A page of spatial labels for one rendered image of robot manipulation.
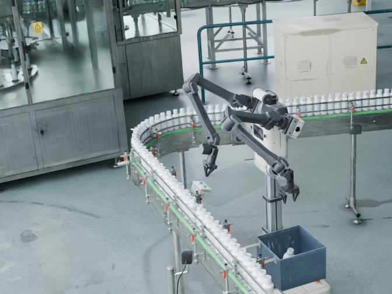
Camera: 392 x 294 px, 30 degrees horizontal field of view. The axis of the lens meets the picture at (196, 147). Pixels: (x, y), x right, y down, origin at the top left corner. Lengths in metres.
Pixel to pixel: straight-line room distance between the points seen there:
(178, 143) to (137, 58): 3.71
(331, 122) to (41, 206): 2.97
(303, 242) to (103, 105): 3.57
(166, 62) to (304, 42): 2.22
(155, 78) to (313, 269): 5.83
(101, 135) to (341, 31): 2.94
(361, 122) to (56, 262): 2.85
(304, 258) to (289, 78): 4.39
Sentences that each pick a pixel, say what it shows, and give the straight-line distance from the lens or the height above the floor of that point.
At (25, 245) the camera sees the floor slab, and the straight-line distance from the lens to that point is 6.75.
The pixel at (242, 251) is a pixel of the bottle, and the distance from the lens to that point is 4.01.
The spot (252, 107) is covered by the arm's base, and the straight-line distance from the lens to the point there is 4.95.
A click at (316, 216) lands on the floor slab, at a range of 6.76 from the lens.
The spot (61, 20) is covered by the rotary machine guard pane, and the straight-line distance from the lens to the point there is 7.38.
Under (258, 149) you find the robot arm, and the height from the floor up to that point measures 1.55.
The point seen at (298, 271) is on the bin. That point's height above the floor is 0.84.
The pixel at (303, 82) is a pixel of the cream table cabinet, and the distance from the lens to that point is 8.57.
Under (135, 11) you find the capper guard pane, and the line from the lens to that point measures 9.59.
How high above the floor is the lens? 3.21
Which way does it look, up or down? 23 degrees down
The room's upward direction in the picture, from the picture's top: 4 degrees counter-clockwise
